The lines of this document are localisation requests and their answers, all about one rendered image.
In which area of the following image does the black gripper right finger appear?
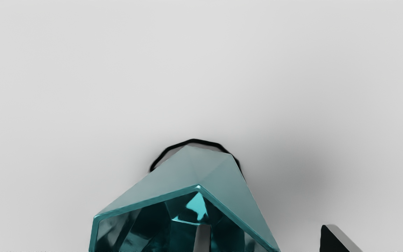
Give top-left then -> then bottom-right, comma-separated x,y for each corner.
319,224 -> 364,252

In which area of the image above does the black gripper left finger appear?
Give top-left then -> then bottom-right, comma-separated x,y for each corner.
192,224 -> 212,252

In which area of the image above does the teal faceted mug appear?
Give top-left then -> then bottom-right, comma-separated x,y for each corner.
89,145 -> 281,252

